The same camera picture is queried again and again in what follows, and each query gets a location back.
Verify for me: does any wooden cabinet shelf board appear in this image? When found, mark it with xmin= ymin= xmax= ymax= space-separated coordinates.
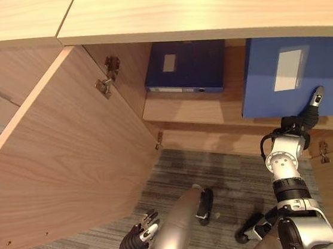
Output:
xmin=135 ymin=33 xmax=333 ymax=152

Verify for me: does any metal door hinge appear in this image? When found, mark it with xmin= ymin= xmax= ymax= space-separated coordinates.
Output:
xmin=153 ymin=130 xmax=166 ymax=150
xmin=317 ymin=140 xmax=331 ymax=164
xmin=91 ymin=54 xmax=125 ymax=101

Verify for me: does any silver right robot leg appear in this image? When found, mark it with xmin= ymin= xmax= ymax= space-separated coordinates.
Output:
xmin=243 ymin=222 xmax=289 ymax=249

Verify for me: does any light blue file folder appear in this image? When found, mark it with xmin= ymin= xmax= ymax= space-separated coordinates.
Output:
xmin=233 ymin=29 xmax=333 ymax=128

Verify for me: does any wide wooden cabinet door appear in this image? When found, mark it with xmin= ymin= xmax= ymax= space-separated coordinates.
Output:
xmin=0 ymin=36 xmax=172 ymax=249

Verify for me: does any dark right robot foot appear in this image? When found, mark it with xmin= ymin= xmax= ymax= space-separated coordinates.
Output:
xmin=232 ymin=211 xmax=274 ymax=245

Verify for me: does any wooden office cabinet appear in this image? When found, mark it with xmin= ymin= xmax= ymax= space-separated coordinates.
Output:
xmin=52 ymin=0 xmax=333 ymax=249

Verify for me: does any neighbouring wooden cabinet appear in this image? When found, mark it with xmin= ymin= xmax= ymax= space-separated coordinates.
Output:
xmin=0 ymin=0 xmax=93 ymax=119

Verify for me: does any dark left robot foot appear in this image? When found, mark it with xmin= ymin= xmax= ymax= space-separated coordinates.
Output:
xmin=191 ymin=186 xmax=218 ymax=228

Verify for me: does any dark robot foot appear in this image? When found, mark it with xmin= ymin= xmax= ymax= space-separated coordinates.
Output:
xmin=191 ymin=186 xmax=218 ymax=228
xmin=232 ymin=211 xmax=274 ymax=245

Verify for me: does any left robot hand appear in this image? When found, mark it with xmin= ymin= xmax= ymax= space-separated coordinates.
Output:
xmin=113 ymin=208 xmax=164 ymax=249

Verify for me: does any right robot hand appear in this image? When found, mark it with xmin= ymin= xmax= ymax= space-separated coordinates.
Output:
xmin=276 ymin=85 xmax=329 ymax=134

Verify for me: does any dark blue file folder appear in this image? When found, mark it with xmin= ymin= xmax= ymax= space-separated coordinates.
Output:
xmin=140 ymin=35 xmax=231 ymax=102

